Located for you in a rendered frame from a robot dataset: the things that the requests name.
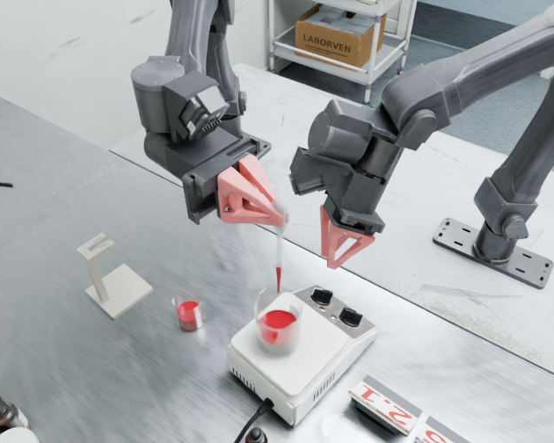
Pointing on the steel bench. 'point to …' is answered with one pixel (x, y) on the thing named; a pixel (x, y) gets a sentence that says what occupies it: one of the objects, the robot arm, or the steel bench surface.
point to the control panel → (336, 314)
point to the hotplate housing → (255, 381)
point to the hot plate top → (295, 374)
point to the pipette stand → (120, 294)
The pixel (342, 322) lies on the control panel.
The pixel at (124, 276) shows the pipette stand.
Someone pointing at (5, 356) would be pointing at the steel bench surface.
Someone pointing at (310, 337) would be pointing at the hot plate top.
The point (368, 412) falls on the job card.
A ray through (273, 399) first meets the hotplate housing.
